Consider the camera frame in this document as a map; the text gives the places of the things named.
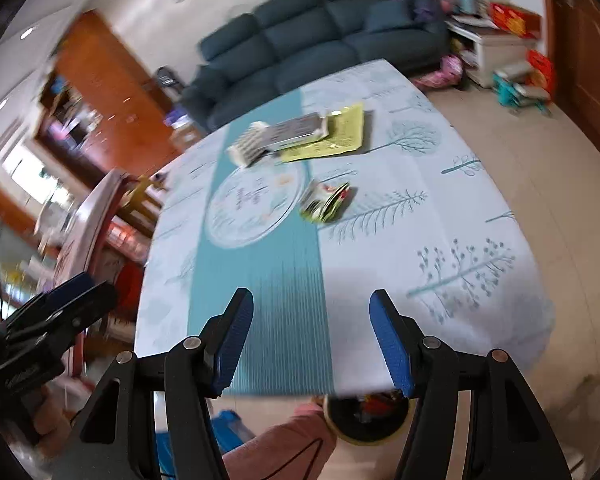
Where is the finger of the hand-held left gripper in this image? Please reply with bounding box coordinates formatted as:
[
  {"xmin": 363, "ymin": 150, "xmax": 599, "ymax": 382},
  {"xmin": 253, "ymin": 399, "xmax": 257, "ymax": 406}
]
[
  {"xmin": 5, "ymin": 281, "xmax": 119, "ymax": 348},
  {"xmin": 0, "ymin": 272, "xmax": 97, "ymax": 333}
]

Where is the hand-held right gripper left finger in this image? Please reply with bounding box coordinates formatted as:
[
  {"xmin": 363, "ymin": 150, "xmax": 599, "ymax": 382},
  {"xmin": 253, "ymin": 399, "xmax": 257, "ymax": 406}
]
[{"xmin": 50, "ymin": 287, "xmax": 255, "ymax": 480}]

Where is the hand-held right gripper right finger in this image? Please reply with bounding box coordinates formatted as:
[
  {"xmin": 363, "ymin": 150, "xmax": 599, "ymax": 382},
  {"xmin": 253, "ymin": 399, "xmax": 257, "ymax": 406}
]
[{"xmin": 370, "ymin": 289, "xmax": 573, "ymax": 480}]

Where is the yellow rimmed trash bin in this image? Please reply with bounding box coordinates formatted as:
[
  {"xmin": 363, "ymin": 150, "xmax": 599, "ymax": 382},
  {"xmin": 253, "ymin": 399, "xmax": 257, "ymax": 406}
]
[{"xmin": 322, "ymin": 391, "xmax": 414, "ymax": 447}]

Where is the person's left hand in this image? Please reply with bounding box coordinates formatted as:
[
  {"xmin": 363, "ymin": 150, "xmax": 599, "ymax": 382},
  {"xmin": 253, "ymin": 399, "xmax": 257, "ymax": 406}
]
[{"xmin": 29, "ymin": 389, "xmax": 77, "ymax": 457}]

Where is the reddish wooden chair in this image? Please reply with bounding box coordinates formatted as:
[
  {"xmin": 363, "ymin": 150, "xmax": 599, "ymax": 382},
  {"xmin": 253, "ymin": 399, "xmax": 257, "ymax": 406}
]
[{"xmin": 55, "ymin": 167, "xmax": 133, "ymax": 376}]

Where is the blue plastic stool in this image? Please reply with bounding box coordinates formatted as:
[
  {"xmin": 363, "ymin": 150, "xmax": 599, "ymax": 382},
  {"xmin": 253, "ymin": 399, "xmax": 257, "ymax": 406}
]
[{"xmin": 211, "ymin": 409, "xmax": 255, "ymax": 455}]

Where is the pink trouser leg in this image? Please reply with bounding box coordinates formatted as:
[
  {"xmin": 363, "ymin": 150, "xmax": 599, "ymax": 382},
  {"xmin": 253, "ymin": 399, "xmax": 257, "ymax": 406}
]
[{"xmin": 222, "ymin": 404, "xmax": 339, "ymax": 480}]

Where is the green crumpled wrapper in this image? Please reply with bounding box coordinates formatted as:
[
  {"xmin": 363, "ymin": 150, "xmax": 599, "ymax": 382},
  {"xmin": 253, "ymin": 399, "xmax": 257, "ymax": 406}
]
[{"xmin": 298, "ymin": 180, "xmax": 354, "ymax": 224}]

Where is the tree print tablecloth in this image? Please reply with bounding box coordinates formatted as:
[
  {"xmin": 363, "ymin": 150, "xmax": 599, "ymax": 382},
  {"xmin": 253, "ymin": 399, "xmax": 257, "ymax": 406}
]
[{"xmin": 132, "ymin": 59, "xmax": 557, "ymax": 397}]

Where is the white striped box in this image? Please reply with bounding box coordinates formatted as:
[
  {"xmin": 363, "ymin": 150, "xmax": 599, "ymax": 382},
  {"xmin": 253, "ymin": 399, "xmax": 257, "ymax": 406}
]
[{"xmin": 226, "ymin": 121, "xmax": 272, "ymax": 169}]

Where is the white plastic chair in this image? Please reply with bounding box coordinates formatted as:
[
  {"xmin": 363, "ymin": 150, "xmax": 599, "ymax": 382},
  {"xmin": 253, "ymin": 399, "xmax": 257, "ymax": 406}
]
[{"xmin": 560, "ymin": 374, "xmax": 600, "ymax": 428}]

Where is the brown wooden cabinet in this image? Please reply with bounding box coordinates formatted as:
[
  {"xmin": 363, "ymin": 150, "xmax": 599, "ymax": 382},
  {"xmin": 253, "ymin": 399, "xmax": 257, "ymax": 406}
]
[{"xmin": 34, "ymin": 10, "xmax": 182, "ymax": 173}]

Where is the yellow flat packet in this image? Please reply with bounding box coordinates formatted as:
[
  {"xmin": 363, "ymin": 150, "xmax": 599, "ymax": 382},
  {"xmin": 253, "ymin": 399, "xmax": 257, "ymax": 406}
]
[{"xmin": 279, "ymin": 102, "xmax": 367, "ymax": 164}]

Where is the grey flat packet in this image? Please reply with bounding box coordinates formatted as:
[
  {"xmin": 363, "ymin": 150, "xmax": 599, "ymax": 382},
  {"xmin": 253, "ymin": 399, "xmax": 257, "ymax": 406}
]
[{"xmin": 260, "ymin": 112, "xmax": 332, "ymax": 154}]

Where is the pink bag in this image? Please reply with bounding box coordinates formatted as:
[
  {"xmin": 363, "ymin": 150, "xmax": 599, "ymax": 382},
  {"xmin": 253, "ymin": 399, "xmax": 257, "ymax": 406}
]
[{"xmin": 412, "ymin": 55, "xmax": 464, "ymax": 92}]

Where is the teal toy stool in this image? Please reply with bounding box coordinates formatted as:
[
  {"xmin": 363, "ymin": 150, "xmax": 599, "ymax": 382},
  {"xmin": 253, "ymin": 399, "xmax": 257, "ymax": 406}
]
[{"xmin": 492, "ymin": 71, "xmax": 554, "ymax": 115}]

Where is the dark blue sofa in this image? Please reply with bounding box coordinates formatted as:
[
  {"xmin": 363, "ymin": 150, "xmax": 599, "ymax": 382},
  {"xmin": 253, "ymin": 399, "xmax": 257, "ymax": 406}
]
[{"xmin": 180, "ymin": 0, "xmax": 452, "ymax": 134}]

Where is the white side table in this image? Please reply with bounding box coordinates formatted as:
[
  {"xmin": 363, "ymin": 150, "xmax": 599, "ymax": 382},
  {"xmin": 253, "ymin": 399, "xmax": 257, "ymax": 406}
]
[{"xmin": 449, "ymin": 22, "xmax": 537, "ymax": 89}]

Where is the red printed box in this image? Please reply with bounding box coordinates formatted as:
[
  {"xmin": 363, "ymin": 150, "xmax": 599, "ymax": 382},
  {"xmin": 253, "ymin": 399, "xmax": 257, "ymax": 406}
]
[
  {"xmin": 526, "ymin": 50, "xmax": 557, "ymax": 97},
  {"xmin": 489, "ymin": 2, "xmax": 542, "ymax": 40}
]

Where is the purple cushion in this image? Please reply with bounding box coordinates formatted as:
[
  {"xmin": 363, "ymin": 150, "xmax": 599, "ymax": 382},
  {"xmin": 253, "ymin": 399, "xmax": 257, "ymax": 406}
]
[{"xmin": 412, "ymin": 0, "xmax": 447, "ymax": 25}]

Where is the brown wooden door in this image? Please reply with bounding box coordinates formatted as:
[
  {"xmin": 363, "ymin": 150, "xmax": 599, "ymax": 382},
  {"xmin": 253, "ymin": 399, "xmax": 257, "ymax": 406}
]
[{"xmin": 536, "ymin": 0, "xmax": 600, "ymax": 163}]

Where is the black cable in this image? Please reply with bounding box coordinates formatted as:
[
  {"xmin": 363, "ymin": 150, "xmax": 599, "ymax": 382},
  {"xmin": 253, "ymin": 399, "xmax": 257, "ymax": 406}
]
[{"xmin": 247, "ymin": 437, "xmax": 333, "ymax": 480}]

